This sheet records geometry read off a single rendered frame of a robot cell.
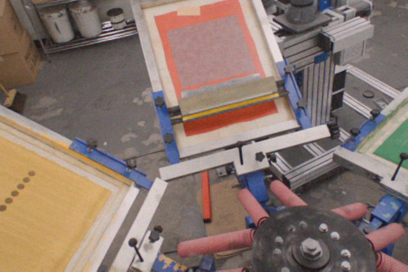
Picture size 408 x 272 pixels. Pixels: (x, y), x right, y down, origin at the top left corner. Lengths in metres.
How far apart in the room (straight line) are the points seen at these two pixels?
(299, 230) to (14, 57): 4.03
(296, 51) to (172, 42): 0.73
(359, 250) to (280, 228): 0.20
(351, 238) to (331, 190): 1.82
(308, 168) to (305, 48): 0.89
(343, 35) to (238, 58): 0.68
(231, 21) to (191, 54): 0.25
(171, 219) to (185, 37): 1.45
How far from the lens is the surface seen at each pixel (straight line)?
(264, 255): 1.07
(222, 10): 1.90
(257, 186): 1.50
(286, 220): 1.13
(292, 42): 2.15
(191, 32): 1.83
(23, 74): 4.81
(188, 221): 2.79
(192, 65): 1.75
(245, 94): 1.59
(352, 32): 2.27
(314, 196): 2.87
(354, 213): 1.39
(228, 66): 1.75
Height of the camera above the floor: 2.22
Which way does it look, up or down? 39 degrees down
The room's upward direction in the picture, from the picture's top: 9 degrees counter-clockwise
